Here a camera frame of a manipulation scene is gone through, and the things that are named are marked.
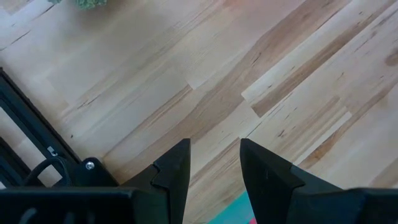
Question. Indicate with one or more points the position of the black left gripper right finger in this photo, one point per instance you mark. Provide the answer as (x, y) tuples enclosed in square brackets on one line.
[(311, 205)]

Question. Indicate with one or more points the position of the green plastic bin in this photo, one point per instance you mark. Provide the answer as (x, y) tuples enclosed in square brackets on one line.
[(233, 213)]

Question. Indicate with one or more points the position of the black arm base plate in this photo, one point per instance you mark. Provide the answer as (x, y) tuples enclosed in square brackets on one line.
[(96, 177)]

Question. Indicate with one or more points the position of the black aluminium frame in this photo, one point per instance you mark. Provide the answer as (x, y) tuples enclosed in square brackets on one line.
[(28, 121)]

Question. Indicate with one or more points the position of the green potted plant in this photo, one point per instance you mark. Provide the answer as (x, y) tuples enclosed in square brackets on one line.
[(88, 3)]

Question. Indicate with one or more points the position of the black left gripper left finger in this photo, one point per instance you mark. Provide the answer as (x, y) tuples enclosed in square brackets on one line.
[(109, 205)]

